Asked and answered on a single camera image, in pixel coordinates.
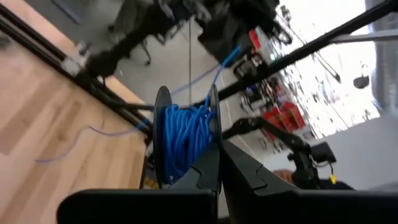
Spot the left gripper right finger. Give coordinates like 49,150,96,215
222,139,398,224

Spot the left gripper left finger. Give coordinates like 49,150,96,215
57,142,222,224

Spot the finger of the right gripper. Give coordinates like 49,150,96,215
198,17,237,65
225,30,254,68

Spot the blue cord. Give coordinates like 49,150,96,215
34,45,242,184

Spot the black cable spool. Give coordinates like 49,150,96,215
152,84,223,189

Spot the red storage rack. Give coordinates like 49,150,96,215
262,101,306,133

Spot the black ceiling spotlight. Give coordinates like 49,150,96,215
353,74,371,90

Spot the black aluminium rig frame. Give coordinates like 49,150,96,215
0,0,398,141

